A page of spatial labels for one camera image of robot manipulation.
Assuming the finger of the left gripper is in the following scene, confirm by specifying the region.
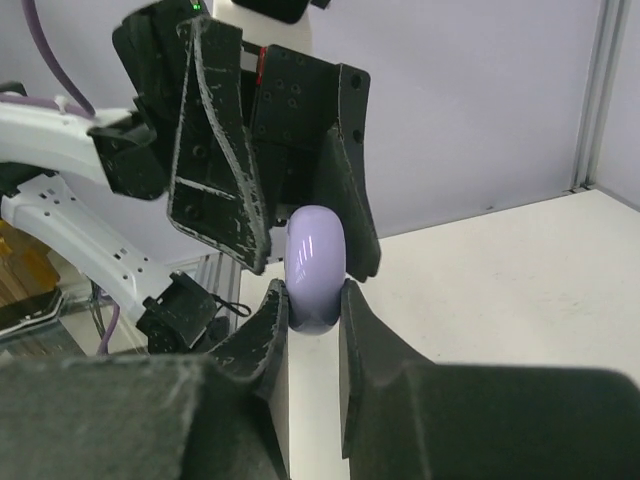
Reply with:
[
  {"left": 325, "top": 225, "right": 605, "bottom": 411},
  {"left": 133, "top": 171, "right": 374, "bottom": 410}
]
[
  {"left": 167, "top": 17, "right": 271, "bottom": 274},
  {"left": 314, "top": 64, "right": 381, "bottom": 282}
]

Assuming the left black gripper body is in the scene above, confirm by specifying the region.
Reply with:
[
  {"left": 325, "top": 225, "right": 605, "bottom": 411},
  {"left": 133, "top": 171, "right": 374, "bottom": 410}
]
[{"left": 112, "top": 1, "right": 337, "bottom": 231}]

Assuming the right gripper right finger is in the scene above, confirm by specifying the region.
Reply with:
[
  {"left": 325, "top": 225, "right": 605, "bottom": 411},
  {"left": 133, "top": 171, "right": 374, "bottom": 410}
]
[{"left": 339, "top": 280, "right": 639, "bottom": 479}]

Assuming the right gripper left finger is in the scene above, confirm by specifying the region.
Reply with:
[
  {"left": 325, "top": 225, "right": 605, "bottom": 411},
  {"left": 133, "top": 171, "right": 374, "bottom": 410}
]
[{"left": 1, "top": 280, "right": 289, "bottom": 479}]

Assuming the purple earbud charging case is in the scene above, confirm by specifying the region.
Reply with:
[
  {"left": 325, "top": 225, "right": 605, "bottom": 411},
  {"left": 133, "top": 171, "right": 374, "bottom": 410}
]
[{"left": 284, "top": 205, "right": 346, "bottom": 335}]

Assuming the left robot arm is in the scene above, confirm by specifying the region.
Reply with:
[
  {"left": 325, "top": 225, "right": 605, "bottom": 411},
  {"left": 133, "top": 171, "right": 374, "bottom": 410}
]
[{"left": 1, "top": 1, "right": 381, "bottom": 353}]

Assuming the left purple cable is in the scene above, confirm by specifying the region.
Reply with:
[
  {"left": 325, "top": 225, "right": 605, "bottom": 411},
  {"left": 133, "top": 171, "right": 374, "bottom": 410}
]
[{"left": 0, "top": 0, "right": 96, "bottom": 119}]

